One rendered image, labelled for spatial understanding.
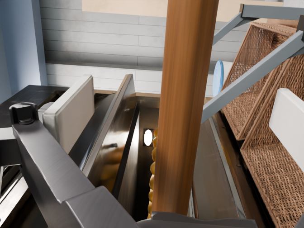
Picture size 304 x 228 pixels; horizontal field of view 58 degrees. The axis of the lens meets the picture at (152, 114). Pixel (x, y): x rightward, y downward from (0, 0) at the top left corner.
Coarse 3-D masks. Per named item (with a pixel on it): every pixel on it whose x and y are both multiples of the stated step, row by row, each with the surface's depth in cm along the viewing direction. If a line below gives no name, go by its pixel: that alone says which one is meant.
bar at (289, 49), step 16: (240, 16) 95; (256, 16) 94; (272, 16) 93; (288, 16) 93; (224, 32) 97; (288, 48) 52; (256, 64) 55; (272, 64) 53; (240, 80) 55; (256, 80) 55; (224, 96) 57; (208, 112) 58; (192, 192) 39; (192, 208) 36
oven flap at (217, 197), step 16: (208, 128) 136; (208, 144) 123; (208, 160) 112; (224, 160) 106; (208, 176) 103; (224, 176) 100; (208, 192) 95; (224, 192) 93; (208, 208) 89; (224, 208) 87; (240, 208) 82
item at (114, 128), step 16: (128, 80) 157; (128, 96) 149; (112, 112) 116; (128, 112) 145; (112, 128) 108; (128, 128) 141; (96, 144) 92; (112, 144) 106; (96, 160) 85; (112, 160) 104; (96, 176) 83; (112, 176) 102
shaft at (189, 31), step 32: (192, 0) 15; (192, 32) 16; (192, 64) 16; (160, 96) 19; (192, 96) 17; (160, 128) 19; (192, 128) 18; (160, 160) 20; (192, 160) 20; (160, 192) 21
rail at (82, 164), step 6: (126, 78) 162; (120, 90) 142; (114, 96) 134; (114, 102) 127; (108, 108) 121; (108, 114) 114; (102, 120) 110; (102, 126) 105; (96, 132) 101; (96, 138) 96; (90, 144) 93; (90, 150) 89; (84, 156) 86; (84, 162) 83
